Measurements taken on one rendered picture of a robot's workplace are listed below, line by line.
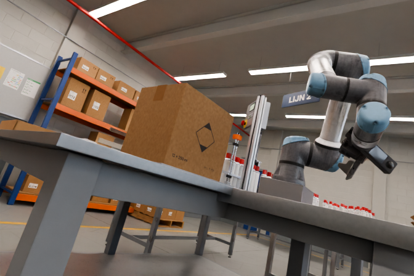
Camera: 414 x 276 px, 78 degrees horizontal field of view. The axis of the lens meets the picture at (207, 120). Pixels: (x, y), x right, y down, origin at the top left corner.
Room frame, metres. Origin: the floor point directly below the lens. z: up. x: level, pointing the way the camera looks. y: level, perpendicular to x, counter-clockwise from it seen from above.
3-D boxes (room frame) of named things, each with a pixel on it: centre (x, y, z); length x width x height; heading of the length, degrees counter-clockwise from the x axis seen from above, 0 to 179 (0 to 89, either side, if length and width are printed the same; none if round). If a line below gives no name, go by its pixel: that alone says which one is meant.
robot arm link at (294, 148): (1.20, -0.45, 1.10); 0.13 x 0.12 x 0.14; 76
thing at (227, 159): (1.66, -0.19, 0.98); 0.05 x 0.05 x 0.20
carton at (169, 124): (0.96, 0.08, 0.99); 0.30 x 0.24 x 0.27; 139
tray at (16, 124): (0.96, 0.52, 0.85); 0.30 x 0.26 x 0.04; 135
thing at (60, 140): (1.64, -0.03, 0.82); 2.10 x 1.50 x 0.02; 135
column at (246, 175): (1.58, -0.32, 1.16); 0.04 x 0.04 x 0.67; 45
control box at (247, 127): (1.67, -0.32, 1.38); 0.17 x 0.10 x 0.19; 10
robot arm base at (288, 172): (1.21, -0.44, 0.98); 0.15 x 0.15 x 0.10
